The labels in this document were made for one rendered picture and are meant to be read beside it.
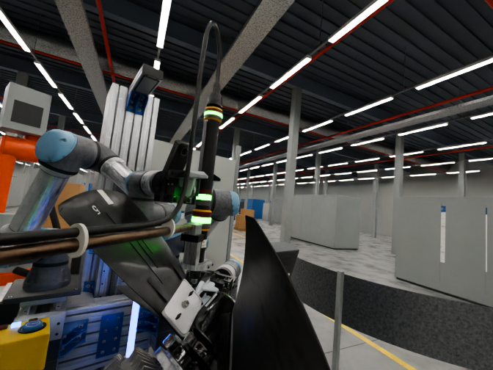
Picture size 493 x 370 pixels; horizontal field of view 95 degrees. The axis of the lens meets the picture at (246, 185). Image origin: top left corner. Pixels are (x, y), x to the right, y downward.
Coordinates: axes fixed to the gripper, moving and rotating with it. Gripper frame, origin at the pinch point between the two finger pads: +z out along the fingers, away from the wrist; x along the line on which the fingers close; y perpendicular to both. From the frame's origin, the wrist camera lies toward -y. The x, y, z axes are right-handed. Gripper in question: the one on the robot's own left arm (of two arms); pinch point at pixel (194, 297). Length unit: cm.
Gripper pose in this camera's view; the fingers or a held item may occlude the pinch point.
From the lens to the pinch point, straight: 70.5
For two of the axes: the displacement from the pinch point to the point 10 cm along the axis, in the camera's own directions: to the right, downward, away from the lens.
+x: -2.0, 9.8, -0.7
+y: 9.6, 1.8, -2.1
